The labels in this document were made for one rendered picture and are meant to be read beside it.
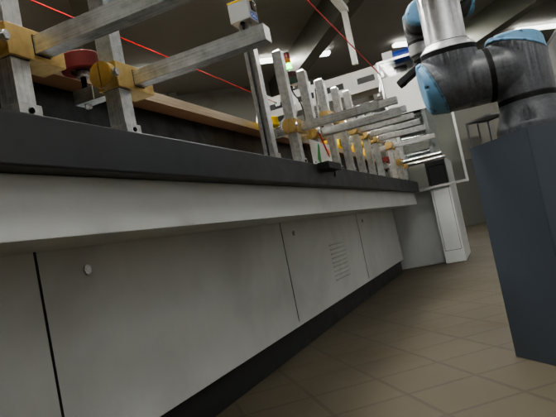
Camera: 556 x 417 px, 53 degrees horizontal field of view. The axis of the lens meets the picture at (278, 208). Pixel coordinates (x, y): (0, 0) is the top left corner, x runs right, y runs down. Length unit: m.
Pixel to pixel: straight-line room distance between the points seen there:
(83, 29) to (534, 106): 1.13
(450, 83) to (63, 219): 1.06
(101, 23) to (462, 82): 1.00
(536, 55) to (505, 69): 0.08
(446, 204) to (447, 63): 3.17
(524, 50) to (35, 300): 1.30
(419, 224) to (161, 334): 3.64
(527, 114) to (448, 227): 3.16
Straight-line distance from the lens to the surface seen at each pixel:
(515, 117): 1.59
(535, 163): 1.49
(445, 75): 1.58
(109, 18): 0.88
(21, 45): 0.95
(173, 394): 1.46
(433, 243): 4.84
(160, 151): 1.12
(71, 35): 0.92
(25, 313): 1.13
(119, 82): 1.11
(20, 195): 0.88
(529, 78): 1.61
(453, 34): 1.62
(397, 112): 2.21
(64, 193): 0.95
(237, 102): 10.33
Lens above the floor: 0.45
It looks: 3 degrees up
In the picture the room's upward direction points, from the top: 11 degrees counter-clockwise
